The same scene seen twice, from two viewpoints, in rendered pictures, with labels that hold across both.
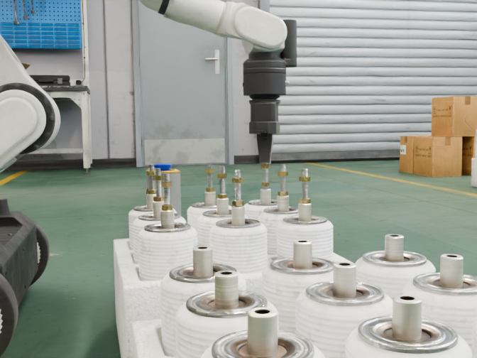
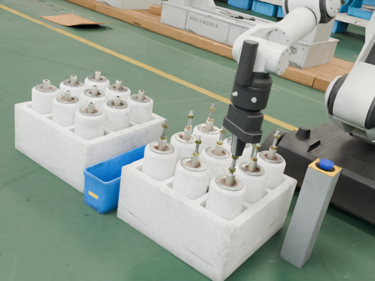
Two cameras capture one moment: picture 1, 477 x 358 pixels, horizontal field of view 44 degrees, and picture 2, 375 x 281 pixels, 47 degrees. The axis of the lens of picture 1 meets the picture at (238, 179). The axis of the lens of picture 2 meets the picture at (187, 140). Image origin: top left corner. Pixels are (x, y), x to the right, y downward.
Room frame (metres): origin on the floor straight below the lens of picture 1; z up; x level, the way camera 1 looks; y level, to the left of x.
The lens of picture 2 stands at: (1.87, -0.80, 0.81)
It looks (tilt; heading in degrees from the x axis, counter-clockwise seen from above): 25 degrees down; 138
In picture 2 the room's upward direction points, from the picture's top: 10 degrees clockwise
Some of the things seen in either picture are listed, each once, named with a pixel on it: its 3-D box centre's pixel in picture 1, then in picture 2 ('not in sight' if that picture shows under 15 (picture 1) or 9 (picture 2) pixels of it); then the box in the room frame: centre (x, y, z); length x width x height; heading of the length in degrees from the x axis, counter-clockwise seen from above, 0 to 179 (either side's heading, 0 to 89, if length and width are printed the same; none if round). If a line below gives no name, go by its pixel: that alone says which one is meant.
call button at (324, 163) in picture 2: (162, 167); (325, 165); (1.36, 0.17, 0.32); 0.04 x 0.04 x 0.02
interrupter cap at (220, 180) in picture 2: (265, 203); (229, 183); (1.24, -0.06, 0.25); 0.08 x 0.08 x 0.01
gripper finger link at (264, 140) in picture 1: (264, 148); (235, 141); (1.23, -0.05, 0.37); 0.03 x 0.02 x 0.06; 81
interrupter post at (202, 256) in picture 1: (202, 262); (140, 95); (0.66, 0.04, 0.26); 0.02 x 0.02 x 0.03
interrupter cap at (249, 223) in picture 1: (238, 224); (186, 137); (0.98, 0.00, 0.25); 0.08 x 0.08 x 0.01
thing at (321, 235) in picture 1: (304, 272); (157, 174); (1.01, -0.11, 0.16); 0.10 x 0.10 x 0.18
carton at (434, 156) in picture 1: (437, 155); not in sight; (4.60, -1.54, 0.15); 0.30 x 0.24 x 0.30; 11
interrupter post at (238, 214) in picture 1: (238, 216); (187, 134); (0.98, 0.00, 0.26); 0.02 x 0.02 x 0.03
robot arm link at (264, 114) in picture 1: (265, 104); (245, 110); (1.24, -0.06, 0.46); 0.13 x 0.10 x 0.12; 171
